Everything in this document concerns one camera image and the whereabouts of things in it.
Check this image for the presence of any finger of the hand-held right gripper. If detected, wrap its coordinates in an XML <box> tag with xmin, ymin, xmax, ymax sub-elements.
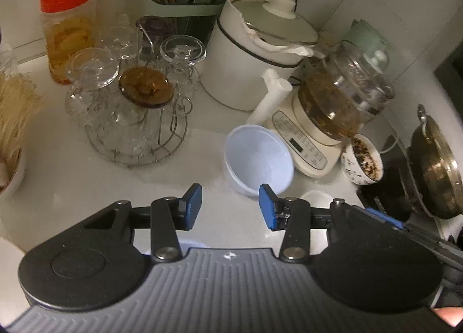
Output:
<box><xmin>352</xmin><ymin>206</ymin><xmax>463</xmax><ymax>268</ymax></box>

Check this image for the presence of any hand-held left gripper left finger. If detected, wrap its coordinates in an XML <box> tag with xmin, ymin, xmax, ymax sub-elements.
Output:
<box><xmin>81</xmin><ymin>183</ymin><xmax>203</xmax><ymax>263</ymax></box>

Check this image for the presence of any metal wok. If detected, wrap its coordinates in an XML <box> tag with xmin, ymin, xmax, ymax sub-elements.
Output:
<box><xmin>407</xmin><ymin>104</ymin><xmax>463</xmax><ymax>218</ymax></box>

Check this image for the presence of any patterned cup with tea leaves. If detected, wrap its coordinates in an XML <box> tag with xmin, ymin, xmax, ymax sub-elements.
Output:
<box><xmin>340</xmin><ymin>134</ymin><xmax>384</xmax><ymax>186</ymax></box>

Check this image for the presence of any wire cup rack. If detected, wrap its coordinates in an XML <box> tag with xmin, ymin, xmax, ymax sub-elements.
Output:
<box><xmin>85</xmin><ymin>23</ymin><xmax>192</xmax><ymax>167</ymax></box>

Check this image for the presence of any red-lidded glass jar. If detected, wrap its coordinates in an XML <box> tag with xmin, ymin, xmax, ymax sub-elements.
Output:
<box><xmin>40</xmin><ymin>0</ymin><xmax>96</xmax><ymax>85</ymax></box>

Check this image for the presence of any person's right hand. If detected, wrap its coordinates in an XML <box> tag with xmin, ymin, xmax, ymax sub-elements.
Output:
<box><xmin>436</xmin><ymin>307</ymin><xmax>463</xmax><ymax>328</ymax></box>

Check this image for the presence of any glass kettle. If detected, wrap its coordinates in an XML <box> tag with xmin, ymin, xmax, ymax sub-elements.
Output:
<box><xmin>298</xmin><ymin>41</ymin><xmax>396</xmax><ymax>138</ymax></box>

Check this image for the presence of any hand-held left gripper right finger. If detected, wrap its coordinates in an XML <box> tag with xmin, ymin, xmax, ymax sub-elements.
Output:
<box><xmin>258</xmin><ymin>183</ymin><xmax>377</xmax><ymax>262</ymax></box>

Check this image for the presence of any white plastic bowl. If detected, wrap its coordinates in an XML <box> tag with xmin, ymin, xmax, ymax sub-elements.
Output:
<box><xmin>223</xmin><ymin>124</ymin><xmax>294</xmax><ymax>198</ymax></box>

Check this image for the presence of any small white bowl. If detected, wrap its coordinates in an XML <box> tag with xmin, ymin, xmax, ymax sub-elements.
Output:
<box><xmin>0</xmin><ymin>150</ymin><xmax>27</xmax><ymax>196</ymax></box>

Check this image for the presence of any white electric pot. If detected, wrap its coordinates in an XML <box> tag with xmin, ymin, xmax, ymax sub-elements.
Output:
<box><xmin>201</xmin><ymin>0</ymin><xmax>319</xmax><ymax>124</ymax></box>

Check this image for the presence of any amber glass cup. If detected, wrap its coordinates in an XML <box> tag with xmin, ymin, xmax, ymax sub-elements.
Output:
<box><xmin>119</xmin><ymin>66</ymin><xmax>175</xmax><ymax>108</ymax></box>

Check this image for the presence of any green utensil holder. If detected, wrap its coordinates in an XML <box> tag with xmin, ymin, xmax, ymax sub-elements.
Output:
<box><xmin>139</xmin><ymin>0</ymin><xmax>232</xmax><ymax>47</ymax></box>

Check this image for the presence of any dried noodle bundle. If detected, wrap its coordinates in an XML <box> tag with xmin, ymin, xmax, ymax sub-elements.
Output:
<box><xmin>0</xmin><ymin>72</ymin><xmax>43</xmax><ymax>160</ymax></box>

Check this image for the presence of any cream kettle base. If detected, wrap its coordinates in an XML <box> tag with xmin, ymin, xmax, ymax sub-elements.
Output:
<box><xmin>266</xmin><ymin>92</ymin><xmax>353</xmax><ymax>179</ymax></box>

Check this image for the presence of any pale green blender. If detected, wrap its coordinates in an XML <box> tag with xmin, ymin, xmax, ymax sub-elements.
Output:
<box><xmin>342</xmin><ymin>19</ymin><xmax>389</xmax><ymax>66</ymax></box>

